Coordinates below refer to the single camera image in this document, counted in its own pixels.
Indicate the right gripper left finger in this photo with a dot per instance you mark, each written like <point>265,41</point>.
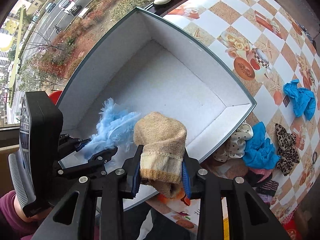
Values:
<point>132,168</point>

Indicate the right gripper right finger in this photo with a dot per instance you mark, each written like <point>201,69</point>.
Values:
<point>190,180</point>

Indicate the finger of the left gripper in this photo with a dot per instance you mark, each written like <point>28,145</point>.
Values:
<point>94,168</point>
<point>68,145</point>

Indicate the tan beige sock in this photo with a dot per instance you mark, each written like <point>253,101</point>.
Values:
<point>163,140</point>

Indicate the light blue fluffy cloth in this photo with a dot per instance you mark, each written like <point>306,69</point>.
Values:
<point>114,129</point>

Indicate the white polka dot scrunchie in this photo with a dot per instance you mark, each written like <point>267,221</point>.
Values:
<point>234,146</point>

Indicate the dark knitted sock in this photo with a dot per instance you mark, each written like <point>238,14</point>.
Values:
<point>261,181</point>

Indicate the leopard print scrunchie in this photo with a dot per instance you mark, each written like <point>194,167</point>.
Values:
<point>286,150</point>

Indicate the person left hand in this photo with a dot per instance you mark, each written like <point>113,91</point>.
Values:
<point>20,213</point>

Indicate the red plastic stool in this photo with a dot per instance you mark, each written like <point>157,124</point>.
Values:
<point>54,96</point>

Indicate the white fruit carton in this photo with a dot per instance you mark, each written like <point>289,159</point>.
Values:
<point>180,210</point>

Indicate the grey white storage box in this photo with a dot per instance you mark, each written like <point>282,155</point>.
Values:
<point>147,64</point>

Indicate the checkered patterned tablecloth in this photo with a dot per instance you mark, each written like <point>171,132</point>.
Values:
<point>264,46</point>

